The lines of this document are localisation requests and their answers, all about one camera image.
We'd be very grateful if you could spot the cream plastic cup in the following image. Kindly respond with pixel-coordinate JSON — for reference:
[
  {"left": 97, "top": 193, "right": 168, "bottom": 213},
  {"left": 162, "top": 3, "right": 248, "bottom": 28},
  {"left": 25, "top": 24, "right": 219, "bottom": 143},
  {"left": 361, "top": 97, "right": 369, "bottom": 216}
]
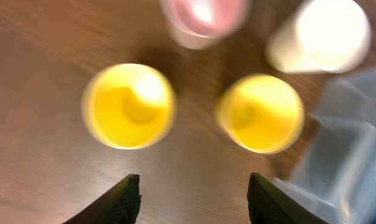
[{"left": 265, "top": 0, "right": 372, "bottom": 74}]

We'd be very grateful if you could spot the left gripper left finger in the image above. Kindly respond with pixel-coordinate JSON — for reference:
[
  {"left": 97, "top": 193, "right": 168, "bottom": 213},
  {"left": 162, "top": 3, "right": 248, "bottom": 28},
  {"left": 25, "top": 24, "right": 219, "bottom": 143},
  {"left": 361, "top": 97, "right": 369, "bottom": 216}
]
[{"left": 64, "top": 174, "right": 141, "bottom": 224}]

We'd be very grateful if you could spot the clear plastic storage container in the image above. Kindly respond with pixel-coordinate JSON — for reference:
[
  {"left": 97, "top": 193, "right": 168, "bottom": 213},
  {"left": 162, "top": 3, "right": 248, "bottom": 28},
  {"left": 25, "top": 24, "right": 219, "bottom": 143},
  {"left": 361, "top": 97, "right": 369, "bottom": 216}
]
[{"left": 273, "top": 67, "right": 376, "bottom": 223}]

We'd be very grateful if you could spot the yellow cup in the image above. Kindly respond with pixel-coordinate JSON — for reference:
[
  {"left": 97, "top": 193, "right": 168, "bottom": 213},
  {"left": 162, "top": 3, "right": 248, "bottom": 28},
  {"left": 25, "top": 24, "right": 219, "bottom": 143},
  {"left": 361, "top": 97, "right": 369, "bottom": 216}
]
[
  {"left": 214, "top": 73, "right": 305, "bottom": 154},
  {"left": 81, "top": 63, "right": 177, "bottom": 150}
]

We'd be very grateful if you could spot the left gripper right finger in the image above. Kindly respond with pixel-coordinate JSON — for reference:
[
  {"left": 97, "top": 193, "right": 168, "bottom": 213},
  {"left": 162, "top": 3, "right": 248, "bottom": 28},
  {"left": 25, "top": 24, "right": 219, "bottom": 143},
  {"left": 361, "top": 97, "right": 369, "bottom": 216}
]
[{"left": 247, "top": 172, "right": 326, "bottom": 224}]

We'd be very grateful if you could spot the pink plastic cup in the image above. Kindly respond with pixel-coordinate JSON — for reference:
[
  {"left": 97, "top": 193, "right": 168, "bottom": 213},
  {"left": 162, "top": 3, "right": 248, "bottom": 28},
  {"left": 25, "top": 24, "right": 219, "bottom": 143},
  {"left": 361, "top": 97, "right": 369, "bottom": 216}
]
[{"left": 159, "top": 0, "right": 251, "bottom": 50}]

